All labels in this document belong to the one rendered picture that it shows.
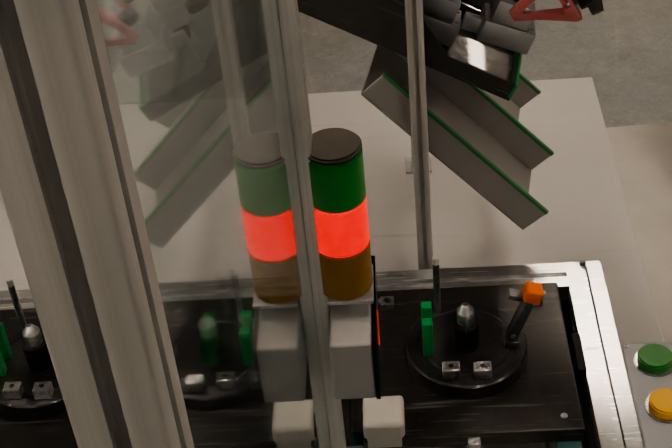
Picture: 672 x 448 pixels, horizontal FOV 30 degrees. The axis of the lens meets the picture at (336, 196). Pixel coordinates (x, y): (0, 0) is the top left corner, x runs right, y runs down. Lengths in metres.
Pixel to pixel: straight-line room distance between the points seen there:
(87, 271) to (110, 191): 0.03
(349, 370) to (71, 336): 0.77
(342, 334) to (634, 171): 0.91
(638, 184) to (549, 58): 1.95
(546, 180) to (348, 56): 2.03
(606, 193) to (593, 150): 0.11
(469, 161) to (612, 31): 2.45
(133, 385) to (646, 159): 1.63
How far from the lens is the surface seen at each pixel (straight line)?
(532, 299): 1.41
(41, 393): 1.48
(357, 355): 1.12
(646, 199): 1.89
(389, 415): 1.39
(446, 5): 1.50
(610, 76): 3.77
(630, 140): 2.01
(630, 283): 1.75
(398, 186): 1.91
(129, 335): 0.37
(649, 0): 4.16
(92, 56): 0.34
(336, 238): 1.08
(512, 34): 1.51
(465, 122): 1.66
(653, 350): 1.50
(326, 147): 1.04
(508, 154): 1.70
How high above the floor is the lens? 2.02
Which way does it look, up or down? 38 degrees down
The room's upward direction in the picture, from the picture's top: 6 degrees counter-clockwise
